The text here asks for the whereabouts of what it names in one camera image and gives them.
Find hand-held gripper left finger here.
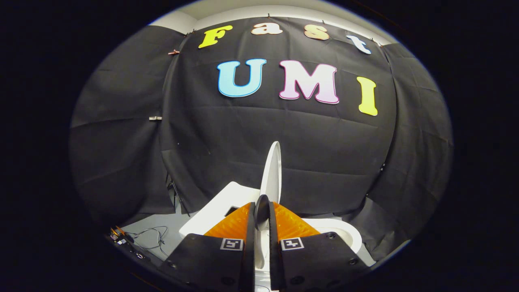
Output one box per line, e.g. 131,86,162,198
159,202,257,292

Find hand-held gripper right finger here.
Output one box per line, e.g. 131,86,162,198
268,201,371,292

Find black round lid lift tab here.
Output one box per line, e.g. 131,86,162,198
254,194,271,234

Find white toilet body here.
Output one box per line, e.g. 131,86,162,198
179,181,362,292

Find black backdrop cloth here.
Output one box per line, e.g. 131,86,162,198
69,16,453,262

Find black floor cables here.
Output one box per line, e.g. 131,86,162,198
122,226,171,258

